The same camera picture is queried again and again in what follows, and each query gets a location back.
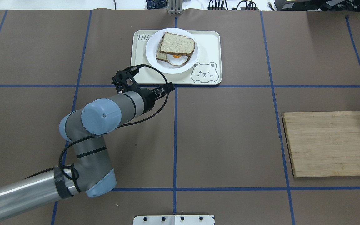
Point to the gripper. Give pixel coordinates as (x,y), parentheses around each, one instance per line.
(149,98)

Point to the white bread slice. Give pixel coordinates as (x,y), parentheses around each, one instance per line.
(175,44)

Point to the white round plate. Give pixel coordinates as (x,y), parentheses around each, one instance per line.
(151,50)

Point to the cream rectangular tray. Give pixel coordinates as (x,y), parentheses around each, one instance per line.
(206,71)

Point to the wooden cutting board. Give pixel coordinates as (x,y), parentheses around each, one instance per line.
(323,144)

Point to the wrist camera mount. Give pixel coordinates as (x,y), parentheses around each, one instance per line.
(124,80)

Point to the aluminium frame post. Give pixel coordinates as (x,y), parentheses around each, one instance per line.
(175,7)

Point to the white camera pillar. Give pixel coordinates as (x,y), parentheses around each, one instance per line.
(174,220)

